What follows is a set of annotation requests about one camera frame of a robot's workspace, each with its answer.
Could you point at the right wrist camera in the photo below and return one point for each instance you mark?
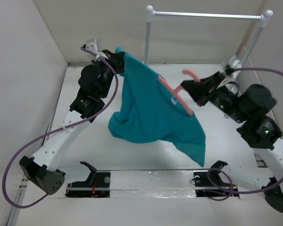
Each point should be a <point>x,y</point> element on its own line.
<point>228,67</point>

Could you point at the white metal clothes rack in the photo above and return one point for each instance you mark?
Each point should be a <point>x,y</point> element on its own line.
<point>201,38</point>

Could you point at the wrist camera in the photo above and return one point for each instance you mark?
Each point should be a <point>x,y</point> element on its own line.
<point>228,67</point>
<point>93,45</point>

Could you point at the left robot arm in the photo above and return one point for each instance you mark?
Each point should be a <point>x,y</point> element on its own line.
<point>42,168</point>

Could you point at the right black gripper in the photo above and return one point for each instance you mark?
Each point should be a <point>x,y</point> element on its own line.
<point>201,88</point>

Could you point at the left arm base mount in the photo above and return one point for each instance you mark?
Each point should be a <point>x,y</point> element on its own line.
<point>95,185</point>

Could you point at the teal t shirt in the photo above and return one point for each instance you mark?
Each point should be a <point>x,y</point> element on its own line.
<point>147,113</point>

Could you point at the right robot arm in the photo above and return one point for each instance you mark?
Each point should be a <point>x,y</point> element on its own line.
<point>259,131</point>

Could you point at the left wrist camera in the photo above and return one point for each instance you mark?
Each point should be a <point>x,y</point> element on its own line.
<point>93,45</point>

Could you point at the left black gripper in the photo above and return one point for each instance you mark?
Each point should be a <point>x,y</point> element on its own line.
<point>119,60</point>

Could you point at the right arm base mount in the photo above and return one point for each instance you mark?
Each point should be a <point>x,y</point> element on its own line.
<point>204,187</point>

